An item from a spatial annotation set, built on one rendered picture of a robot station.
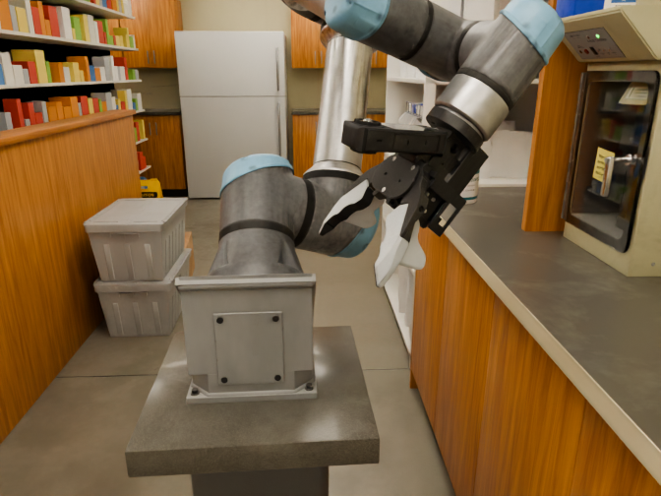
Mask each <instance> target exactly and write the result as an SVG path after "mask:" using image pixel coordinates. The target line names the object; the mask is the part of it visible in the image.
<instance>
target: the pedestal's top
mask: <svg viewBox="0 0 661 496"><path fill-rule="evenodd" d="M313 350H314V361H315V372H316V383H317V398H316V399H302V400H279V401H257V402H236V403H192V404H187V403H186V398H187V395H188V391H189V388H190V385H191V382H192V379H193V375H188V367H187V357H186V347H185V337H184V332H176V333H175V335H174V337H173V339H172V342H171V344H170V347H169V349H168V350H167V353H166V355H165V357H164V360H163V362H162V364H161V367H160V369H159V372H158V374H157V376H156V379H155V381H154V383H153V386H152V388H151V390H150V394H149V397H148V399H147V401H146V404H145V406H144V408H143V411H142V413H141V415H140V418H139V420H138V422H137V425H136V427H135V430H134V432H133V434H132V437H131V439H130V441H129V444H128V446H127V448H126V451H125V458H126V464H127V470H128V477H145V476H162V475H178V474H196V473H213V472H230V471H247V470H264V469H281V468H297V467H315V466H332V465H364V464H378V463H379V460H380V436H379V432H378V428H377V424H376V420H375V416H374V412H373V410H372V406H371V402H370V398H369V394H368V390H367V386H366V383H365V379H364V375H363V371H362V367H361V363H360V359H359V356H358V352H357V348H356V344H355V340H354V337H353V333H352V330H351V326H333V327H313Z"/></svg>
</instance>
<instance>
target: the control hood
mask: <svg viewBox="0 0 661 496"><path fill-rule="evenodd" d="M562 21H563V23H564V26H565V32H571V31H583V30H590V29H596V28H603V27H604V29H605V30H606V31H607V33H608V34H609V35H610V37H611V38H612V39H613V40H614V41H615V42H616V44H617V45H618V46H619V48H620V49H621V50H622V52H623V53H624V54H625V56H626V57H623V58H603V59H581V58H580V56H579V55H578V54H577V52H576V51H575V50H574V49H573V47H572V46H571V44H570V43H569V42H568V41H567V39H566V38H565V37H564V38H563V43H564V44H565V45H566V46H567V48H568V49H569V50H570V52H571V53H572V54H573V56H574V57H575V58H576V60H577V61H578V62H580V63H588V62H615V61H641V60H661V5H621V6H616V7H612V8H607V9H603V10H598V11H593V12H589V13H584V14H579V15H575V16H570V17H565V18H562Z"/></svg>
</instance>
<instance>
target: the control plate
mask: <svg viewBox="0 0 661 496"><path fill-rule="evenodd" d="M596 34H598V35H599V36H600V37H599V38H598V37H597V36H596ZM587 35H588V36H589V37H590V39H588V38H587V37H586V36H587ZM564 37H565V38H566V39H567V41H568V42H569V43H570V44H571V46H572V47H573V49H574V50H575V51H576V52H577V54H578V55H579V56H580V58H581V59H603V58H623V57H626V56H625V54H624V53H623V52H622V50H621V49H620V48H619V46H618V45H617V44H616V42H615V41H614V40H613V39H612V38H611V37H610V35H609V34H608V33H607V31H606V30H605V29H604V27H603V28H596V29H590V30H583V31H571V32H565V35H564ZM589 47H593V48H594V49H595V50H596V52H597V53H598V55H594V53H593V52H592V51H591V49H590V48H589ZM610 47H611V48H612V49H613V50H611V51H609V49H610ZM598 48H600V49H601V51H599V52H598V51H597V50H598ZM604 48H606V49H607V51H603V50H604ZM584 49H587V50H588V51H589V54H586V53H585V52H584ZM579 50H581V51H582V53H580V52H579Z"/></svg>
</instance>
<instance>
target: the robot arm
mask: <svg viewBox="0 0 661 496"><path fill-rule="evenodd" d="M281 1H282V2H283V3H284V4H285V5H286V6H287V7H288V8H289V9H291V10H292V11H294V12H295V13H297V14H298V15H300V16H302V17H304V18H306V19H308V20H311V21H313V22H315V23H317V24H319V25H321V31H320V41H321V43H322V45H323V46H324V47H325V48H326V49H327V52H326V60H325V69H324V77H323V85H322V94H321V102H320V111H319V120H318V128H317V137H316V145H315V153H314V162H313V166H312V167H311V168H310V169H308V170H307V171H306V172H305V173H304V174H303V178H300V177H296V176H294V169H293V168H292V165H291V164H290V163H289V161H288V160H287V159H285V158H284V157H282V156H279V155H272V154H256V155H248V156H246V157H241V158H239V159H237V160H235V161H234V162H232V163H231V164H230V165H229V166H228V167H227V168H226V170H225V171H224V173H223V176H222V185H221V189H220V192H219V198H220V217H219V239H218V250H217V252H216V255H215V257H214V259H213V262H212V264H211V267H210V270H209V273H208V276H240V275H276V274H304V272H303V270H302V267H301V264H300V262H299V259H298V257H297V254H296V252H295V248H296V249H301V250H306V251H311V252H316V253H321V254H325V255H328V256H329V257H342V258H352V257H355V256H357V255H359V254H360V253H362V252H363V251H364V250H365V249H366V248H367V246H368V245H369V243H370V242H371V241H372V239H373V237H374V235H375V233H376V230H377V228H378V224H379V220H380V206H381V205H382V204H383V203H384V202H385V199H386V203H387V204H388V205H389V206H390V207H392V208H393V211H392V212H391V213H390V214H389V215H388V216H387V220H386V236H385V239H384V240H383V242H382V244H381V246H380V255H379V257H378V259H377V261H376V263H375V264H374V270H375V279H376V286H377V287H379V288H381V287H383V286H384V285H385V284H386V282H387V281H388V280H389V279H390V277H391V276H392V274H393V273H394V271H395V270H396V268H397V266H398V265H401V266H404V267H407V268H411V269H414V270H421V269H423V268H424V266H425V263H426V255H425V253H424V251H423V250H422V248H421V246H420V244H419V242H418V232H419V227H422V228H426V227H428V228H429V229H431V230H432V231H433V232H434V233H435V234H437V235H438V236H439V237H441V235H442V234H443V233H444V231H445V230H446V229H447V228H448V226H449V225H450V224H451V222H452V221H453V219H454V218H455V217H456V215H457V214H458V213H459V212H460V210H461V209H462V208H463V206H464V205H465V204H466V201H465V200H464V199H463V198H462V197H461V196H460V194H461V192H462V191H463V190H464V188H465V187H466V186H467V184H468V183H469V182H470V180H471V179H472V178H473V177H474V175H475V174H476V173H477V171H478V170H479V169H480V167H481V166H482V165H483V163H484V162H485V161H486V159H487V158H488V156H487V154H486V153H485V152H484V151H483V150H482V149H481V146H482V145H483V142H488V140H489V139H490V138H491V136H492V135H493V134H494V132H495V131H496V130H497V129H498V127H499V126H500V125H501V123H502V122H503V121H504V119H505V118H506V117H507V115H508V114H509V112H510V111H511V109H512V108H513V107H514V105H515V104H516V103H517V101H518V100H519V99H520V97H521V96H522V95H523V93H524V92H525V91H526V89H527V88H528V87H529V86H530V84H531V83H532V82H533V80H534V79H535V78H536V76H537V75H538V74H539V72H540V71H541V70H542V68H543V67H544V66H547V64H548V63H549V59H550V57H551V56H552V55H553V53H554V52H555V50H556V49H557V47H558V46H559V44H560V43H561V42H562V40H563V38H564V35H565V26H564V23H563V21H562V19H561V18H560V17H559V15H558V13H557V12H556V11H555V10H554V9H553V8H552V7H551V6H550V5H548V4H547V3H545V2H544V1H542V0H511V1H510V2H509V4H508V5H507V7H506V8H505V9H504V10H501V12H500V16H499V17H498V18H497V19H496V20H486V21H470V20H466V19H464V18H462V17H460V16H458V15H456V14H454V13H453V12H451V11H449V10H447V9H445V8H443V7H441V6H439V5H437V4H435V3H434V2H432V1H430V0H281ZM377 50H379V51H381V52H384V53H385V54H387V55H390V56H392V57H394V58H396V59H399V60H400V61H403V62H405V63H407V64H409V65H412V66H414V67H416V68H418V69H419V71H420V72H421V73H422V74H423V75H425V76H427V77H430V78H431V79H433V80H436V81H439V82H450V83H449V84H448V85H447V87H446V88H445V89H444V91H443V92H442V93H441V95H440V96H439V97H438V99H437V100H436V101H435V106H434V107H433V108H432V109H431V111H430V112H429V113H428V115H427V116H426V120H427V122H428V124H429V125H430V126H431V127H429V126H424V125H409V124H394V123H382V122H379V121H376V120H372V119H370V118H366V116H367V105H368V95H369V86H370V76H371V65H372V55H373V53H375V52H376V51H377ZM376 153H395V154H394V155H390V156H389V157H387V159H385V160H384V161H383V162H381V163H380V164H378V165H376V166H374V167H372V168H370V169H369V170H367V171H366V172H364V173H362V172H361V166H362V156H363V154H366V155H375V154H376ZM449 204H451V205H453V206H454V207H455V208H456V210H455V211H454V213H453V214H452V215H451V217H450V218H449V219H448V221H447V222H446V223H445V225H444V226H440V225H439V222H440V221H441V220H442V219H441V218H440V216H441V214H442V213H443V212H444V210H445V209H446V208H447V206H448V205H449ZM429 223H430V224H429Z"/></svg>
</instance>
